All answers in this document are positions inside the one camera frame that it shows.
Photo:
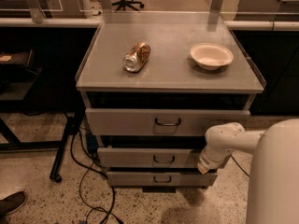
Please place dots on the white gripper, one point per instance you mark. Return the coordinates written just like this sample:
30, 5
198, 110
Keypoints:
207, 160

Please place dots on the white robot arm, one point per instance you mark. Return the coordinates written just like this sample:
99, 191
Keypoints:
273, 196

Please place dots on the grey drawer cabinet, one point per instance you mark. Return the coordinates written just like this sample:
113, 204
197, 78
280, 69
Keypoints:
170, 79

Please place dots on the grey top drawer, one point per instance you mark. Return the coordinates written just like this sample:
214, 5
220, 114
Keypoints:
160, 122

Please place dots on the white paper bowl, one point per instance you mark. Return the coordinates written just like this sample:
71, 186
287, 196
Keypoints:
211, 56

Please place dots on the crushed gold soda can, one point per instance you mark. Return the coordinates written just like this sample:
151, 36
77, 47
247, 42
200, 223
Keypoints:
137, 57

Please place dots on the dark shoe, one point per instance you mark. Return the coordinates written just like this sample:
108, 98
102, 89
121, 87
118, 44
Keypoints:
12, 202

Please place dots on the person leg with sneaker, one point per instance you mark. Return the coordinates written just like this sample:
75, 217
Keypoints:
95, 7

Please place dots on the black side table frame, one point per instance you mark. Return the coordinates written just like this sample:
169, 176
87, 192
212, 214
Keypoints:
18, 77

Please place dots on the white horizontal rail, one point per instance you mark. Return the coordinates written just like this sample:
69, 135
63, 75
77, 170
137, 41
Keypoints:
56, 23

